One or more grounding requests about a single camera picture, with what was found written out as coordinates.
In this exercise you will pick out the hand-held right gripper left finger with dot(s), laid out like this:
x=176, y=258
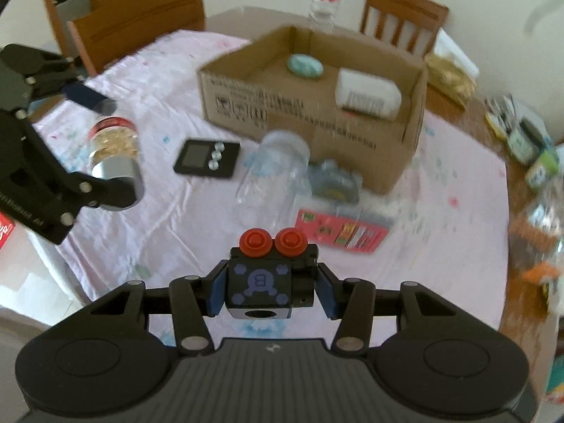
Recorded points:
x=216, y=293

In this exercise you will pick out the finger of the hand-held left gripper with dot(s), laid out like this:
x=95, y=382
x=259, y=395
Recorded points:
x=114, y=194
x=86, y=97

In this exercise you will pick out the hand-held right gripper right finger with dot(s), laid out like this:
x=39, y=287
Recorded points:
x=326, y=293

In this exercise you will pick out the black red toy cube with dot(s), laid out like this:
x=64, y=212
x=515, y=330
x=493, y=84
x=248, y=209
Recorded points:
x=260, y=282

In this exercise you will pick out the capsule bottle with silver cap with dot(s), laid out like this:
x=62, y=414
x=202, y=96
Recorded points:
x=114, y=145

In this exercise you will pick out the brown cardboard box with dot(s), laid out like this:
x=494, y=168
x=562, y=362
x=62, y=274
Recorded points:
x=308, y=114

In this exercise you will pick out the frosted white plastic box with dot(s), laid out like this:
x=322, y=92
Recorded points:
x=368, y=94

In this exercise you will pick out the light blue round case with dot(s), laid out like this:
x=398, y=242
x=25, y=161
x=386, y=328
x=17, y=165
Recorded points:
x=305, y=65

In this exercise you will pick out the red snack bag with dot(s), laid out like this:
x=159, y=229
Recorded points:
x=5, y=231

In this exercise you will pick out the red card pack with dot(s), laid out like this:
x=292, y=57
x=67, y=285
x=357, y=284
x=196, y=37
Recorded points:
x=341, y=231

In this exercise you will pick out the pink floral table cloth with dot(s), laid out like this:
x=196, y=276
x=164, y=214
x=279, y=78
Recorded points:
x=154, y=110

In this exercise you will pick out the wooden chair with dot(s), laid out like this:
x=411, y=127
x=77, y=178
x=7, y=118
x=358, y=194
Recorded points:
x=141, y=26
x=403, y=15

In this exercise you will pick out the black digital timer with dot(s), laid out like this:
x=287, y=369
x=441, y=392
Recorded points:
x=200, y=158

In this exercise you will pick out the clear plastic jar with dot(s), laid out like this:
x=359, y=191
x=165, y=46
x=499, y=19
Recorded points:
x=275, y=172

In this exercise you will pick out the large clear black lid jar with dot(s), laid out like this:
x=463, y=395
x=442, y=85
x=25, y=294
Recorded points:
x=539, y=224

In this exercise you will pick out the yellow plastic bag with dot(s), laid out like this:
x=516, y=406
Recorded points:
x=451, y=77

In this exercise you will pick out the dark lid glass jar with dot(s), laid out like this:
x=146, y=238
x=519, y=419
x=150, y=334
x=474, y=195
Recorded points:
x=526, y=141

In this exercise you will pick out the white folded paper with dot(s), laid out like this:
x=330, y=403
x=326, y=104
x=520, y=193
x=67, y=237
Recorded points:
x=458, y=48

